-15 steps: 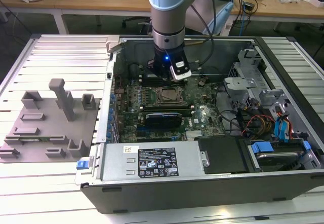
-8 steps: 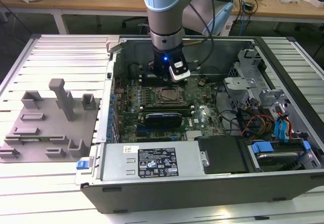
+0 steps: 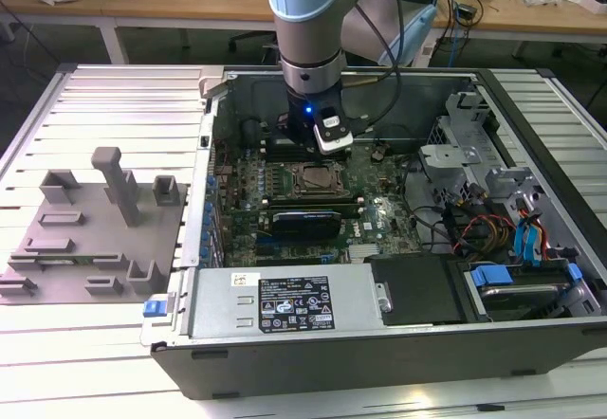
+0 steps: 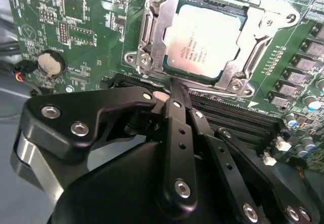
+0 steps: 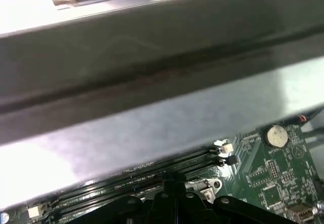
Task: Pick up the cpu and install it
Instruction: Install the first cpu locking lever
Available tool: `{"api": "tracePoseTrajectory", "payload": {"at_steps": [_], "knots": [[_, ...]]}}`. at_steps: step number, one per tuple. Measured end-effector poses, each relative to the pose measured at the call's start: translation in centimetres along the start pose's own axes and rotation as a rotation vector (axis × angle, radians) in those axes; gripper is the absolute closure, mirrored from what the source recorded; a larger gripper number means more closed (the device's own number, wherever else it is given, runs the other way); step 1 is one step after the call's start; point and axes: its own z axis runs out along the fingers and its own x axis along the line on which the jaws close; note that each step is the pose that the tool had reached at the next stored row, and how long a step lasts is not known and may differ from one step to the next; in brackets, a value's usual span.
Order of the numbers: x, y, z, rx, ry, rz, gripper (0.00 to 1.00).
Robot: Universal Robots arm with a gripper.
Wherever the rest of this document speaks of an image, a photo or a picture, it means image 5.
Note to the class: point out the black RAM slot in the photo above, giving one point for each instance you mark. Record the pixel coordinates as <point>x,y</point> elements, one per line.
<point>197,167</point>
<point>177,158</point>

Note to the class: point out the green motherboard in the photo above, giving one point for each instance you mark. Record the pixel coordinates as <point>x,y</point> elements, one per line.
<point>291,173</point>

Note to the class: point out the CPU socket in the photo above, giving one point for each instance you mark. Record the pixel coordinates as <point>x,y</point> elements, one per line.
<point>200,185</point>

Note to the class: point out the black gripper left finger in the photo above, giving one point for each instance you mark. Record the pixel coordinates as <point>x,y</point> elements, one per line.
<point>162,208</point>

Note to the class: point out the white plastic connector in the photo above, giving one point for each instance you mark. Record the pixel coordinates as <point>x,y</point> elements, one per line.
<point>226,149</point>

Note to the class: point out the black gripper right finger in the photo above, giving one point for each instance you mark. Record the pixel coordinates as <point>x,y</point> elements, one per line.
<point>192,208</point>

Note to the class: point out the open black PC case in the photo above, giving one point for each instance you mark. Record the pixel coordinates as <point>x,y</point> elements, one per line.
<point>152,56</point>

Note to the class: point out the round coin battery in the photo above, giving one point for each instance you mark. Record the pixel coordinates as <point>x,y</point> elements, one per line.
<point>274,135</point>

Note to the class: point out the silver board connector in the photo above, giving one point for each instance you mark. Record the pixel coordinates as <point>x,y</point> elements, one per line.
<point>301,212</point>

